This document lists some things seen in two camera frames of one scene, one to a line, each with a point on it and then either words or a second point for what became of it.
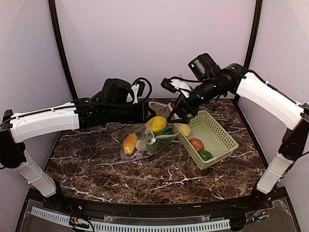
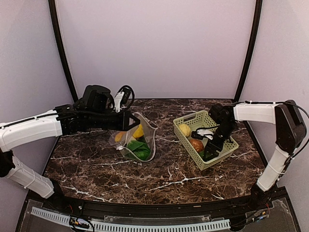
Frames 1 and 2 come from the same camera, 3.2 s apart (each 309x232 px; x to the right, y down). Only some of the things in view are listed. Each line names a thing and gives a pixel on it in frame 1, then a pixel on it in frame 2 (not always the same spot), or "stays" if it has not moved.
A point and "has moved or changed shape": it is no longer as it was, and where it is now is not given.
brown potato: x=197 y=143 stays
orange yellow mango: x=129 y=143 → x=118 y=137
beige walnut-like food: x=186 y=129 stays
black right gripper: x=184 y=102 → x=210 y=143
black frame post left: x=56 y=31 stays
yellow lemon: x=157 y=123 → x=139 y=132
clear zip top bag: x=153 y=137 has moved or changed shape
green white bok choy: x=160 y=140 → x=140 y=148
